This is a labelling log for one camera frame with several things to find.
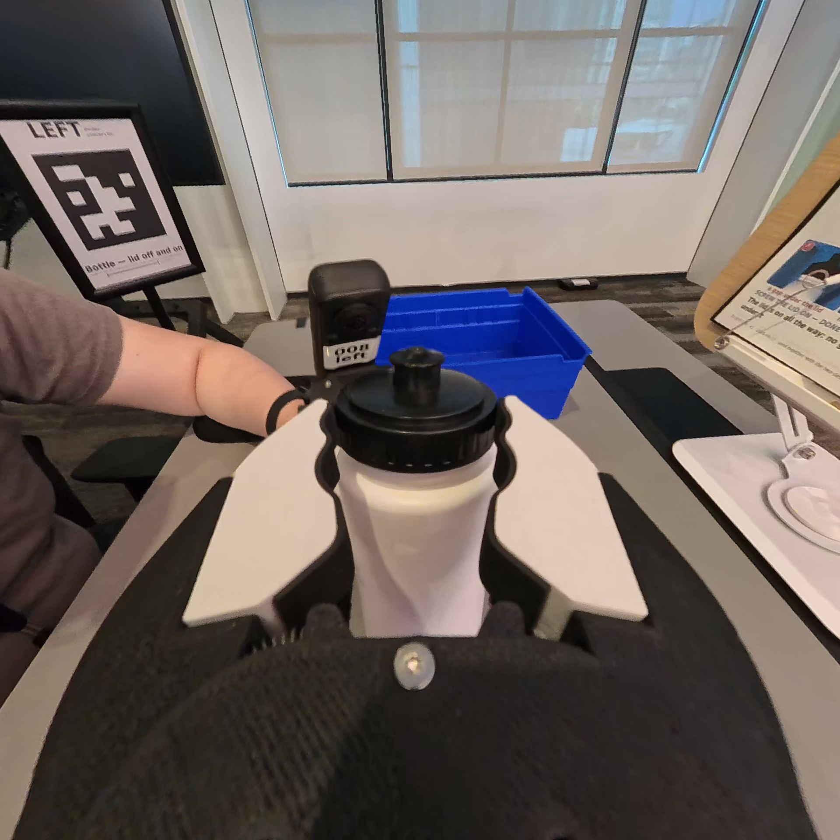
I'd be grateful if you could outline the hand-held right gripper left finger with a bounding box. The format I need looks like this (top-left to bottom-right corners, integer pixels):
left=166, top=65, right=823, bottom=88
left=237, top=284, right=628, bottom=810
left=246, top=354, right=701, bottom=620
left=182, top=399, right=352, bottom=636

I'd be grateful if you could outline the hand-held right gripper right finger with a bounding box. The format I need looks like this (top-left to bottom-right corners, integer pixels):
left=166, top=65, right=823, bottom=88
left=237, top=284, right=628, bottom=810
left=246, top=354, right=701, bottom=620
left=481, top=395, right=651, bottom=639

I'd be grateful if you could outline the blue plastic object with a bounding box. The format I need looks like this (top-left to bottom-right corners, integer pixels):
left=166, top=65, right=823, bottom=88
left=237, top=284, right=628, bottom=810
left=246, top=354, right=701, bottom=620
left=374, top=287, right=592, bottom=421

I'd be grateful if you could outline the white bottle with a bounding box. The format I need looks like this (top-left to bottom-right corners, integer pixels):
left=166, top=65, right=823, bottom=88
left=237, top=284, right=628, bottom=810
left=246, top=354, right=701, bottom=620
left=335, top=449, right=496, bottom=636

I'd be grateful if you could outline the black bottle lid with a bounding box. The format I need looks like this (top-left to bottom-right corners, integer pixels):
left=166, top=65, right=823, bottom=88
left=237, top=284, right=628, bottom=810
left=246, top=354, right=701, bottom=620
left=333, top=348, right=500, bottom=473

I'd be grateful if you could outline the black wristband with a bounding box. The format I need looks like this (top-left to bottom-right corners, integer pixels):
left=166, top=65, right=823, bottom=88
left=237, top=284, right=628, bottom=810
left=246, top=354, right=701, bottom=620
left=266, top=388, right=309, bottom=437

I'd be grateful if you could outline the black office chair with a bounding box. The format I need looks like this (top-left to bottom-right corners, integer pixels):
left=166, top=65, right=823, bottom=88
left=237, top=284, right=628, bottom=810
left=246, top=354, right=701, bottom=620
left=20, top=433, right=188, bottom=539

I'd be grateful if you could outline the white sign stand base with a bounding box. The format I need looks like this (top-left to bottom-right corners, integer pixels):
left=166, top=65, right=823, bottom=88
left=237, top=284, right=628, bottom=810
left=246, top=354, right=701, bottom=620
left=672, top=335, right=840, bottom=641

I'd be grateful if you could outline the white framed window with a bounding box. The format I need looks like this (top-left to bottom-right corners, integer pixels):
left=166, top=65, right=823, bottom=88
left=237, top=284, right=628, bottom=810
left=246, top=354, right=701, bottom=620
left=246, top=0, right=769, bottom=188

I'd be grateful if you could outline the black sign holder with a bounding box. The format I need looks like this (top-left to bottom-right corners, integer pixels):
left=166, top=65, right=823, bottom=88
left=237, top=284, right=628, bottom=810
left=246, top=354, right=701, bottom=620
left=0, top=100, right=244, bottom=349

